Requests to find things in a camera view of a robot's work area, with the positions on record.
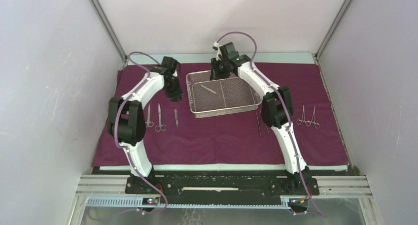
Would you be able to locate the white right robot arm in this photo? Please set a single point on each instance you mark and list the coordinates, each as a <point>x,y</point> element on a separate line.
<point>277,108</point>

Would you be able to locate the steel surgical forceps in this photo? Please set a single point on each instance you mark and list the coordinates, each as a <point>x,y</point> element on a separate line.
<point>313,119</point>

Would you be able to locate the steel scalpel handle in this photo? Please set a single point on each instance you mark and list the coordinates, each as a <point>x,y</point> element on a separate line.
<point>176,118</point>

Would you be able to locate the magenta surgical wrap cloth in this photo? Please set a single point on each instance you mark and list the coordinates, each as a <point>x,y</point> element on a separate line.
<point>234,139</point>

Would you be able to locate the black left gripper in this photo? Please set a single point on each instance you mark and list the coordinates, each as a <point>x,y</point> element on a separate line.
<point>177,94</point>

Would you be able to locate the steel hemostat clamp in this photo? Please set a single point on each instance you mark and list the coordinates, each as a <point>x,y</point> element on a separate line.
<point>303,119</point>

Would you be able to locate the large steel dressing forceps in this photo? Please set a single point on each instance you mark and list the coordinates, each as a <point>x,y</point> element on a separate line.
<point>208,89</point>

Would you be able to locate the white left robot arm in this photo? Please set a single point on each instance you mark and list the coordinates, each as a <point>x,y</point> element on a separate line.
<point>126,120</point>

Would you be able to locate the steel surgical scissors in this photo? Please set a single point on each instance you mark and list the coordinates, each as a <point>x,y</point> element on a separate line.
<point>149,123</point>

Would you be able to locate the metal mesh instrument tray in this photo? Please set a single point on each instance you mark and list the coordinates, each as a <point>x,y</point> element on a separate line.
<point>234,95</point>

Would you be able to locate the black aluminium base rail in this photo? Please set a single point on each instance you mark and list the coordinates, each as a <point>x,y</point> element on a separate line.
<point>218,192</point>

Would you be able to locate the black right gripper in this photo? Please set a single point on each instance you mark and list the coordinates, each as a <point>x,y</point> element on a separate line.
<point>215,73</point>

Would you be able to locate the large steel ring scissors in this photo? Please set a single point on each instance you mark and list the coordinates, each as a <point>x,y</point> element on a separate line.
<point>160,127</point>

